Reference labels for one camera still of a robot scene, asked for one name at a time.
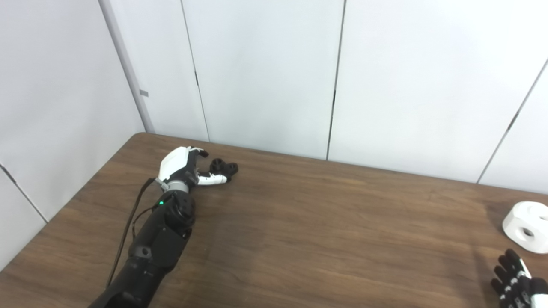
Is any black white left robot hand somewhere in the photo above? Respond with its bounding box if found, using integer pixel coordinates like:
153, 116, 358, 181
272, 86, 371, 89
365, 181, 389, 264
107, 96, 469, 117
155, 146, 227, 187

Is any round white piece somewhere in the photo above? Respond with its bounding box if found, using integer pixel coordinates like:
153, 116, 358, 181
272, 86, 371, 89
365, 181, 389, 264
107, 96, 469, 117
502, 201, 548, 254

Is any black flanged holder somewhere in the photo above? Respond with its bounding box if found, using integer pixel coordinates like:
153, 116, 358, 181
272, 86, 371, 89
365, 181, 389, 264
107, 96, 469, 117
209, 158, 239, 182

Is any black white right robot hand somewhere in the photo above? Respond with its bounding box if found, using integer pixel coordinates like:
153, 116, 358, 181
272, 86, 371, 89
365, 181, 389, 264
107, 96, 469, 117
491, 249, 548, 308

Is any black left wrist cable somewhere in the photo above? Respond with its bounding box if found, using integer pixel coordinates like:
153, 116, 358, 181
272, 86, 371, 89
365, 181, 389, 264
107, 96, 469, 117
106, 178, 165, 288

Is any grey wall post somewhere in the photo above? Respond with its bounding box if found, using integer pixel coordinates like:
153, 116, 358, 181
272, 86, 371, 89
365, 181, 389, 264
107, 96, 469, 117
98, 0, 155, 134

